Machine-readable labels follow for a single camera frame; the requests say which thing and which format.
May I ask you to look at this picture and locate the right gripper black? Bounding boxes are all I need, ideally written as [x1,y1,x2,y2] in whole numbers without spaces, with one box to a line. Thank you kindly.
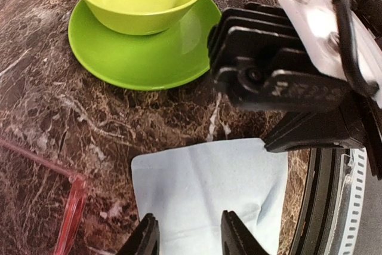
[264,93,381,180]

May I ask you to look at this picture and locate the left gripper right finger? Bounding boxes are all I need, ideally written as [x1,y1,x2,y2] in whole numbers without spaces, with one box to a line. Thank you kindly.
[221,210,268,255]

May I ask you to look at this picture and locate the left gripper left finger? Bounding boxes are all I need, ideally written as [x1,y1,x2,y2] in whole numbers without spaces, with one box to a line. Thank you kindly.
[118,213,160,255]

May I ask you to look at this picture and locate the light blue cloth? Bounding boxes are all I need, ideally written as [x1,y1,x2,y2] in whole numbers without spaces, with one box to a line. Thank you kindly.
[131,138,288,254]

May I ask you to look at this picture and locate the pink translucent sunglasses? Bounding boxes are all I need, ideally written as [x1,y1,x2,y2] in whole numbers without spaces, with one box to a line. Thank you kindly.
[1,140,87,254]

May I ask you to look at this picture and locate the green plate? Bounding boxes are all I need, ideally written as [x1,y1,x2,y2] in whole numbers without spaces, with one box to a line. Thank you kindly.
[68,0,221,91]

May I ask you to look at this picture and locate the white slotted cable duct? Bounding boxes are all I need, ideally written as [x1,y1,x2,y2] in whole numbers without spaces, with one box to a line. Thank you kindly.
[338,148,368,254]

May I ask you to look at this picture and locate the black front rail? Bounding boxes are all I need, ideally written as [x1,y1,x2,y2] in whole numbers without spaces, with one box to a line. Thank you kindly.
[289,148,350,254]

